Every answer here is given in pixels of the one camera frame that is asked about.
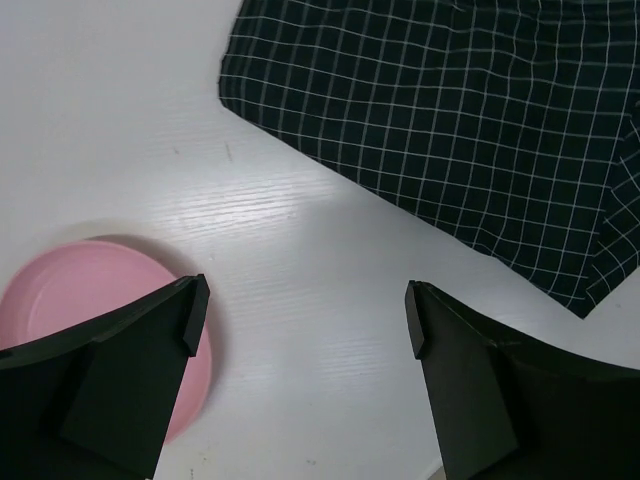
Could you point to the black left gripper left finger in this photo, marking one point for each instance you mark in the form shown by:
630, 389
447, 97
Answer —
94, 401

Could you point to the pink plastic plate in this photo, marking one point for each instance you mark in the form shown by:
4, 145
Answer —
77, 282

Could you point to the dark checkered cloth placemat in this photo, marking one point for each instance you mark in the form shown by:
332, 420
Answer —
513, 126

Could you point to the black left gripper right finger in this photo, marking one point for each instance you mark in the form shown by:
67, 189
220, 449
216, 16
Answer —
508, 406

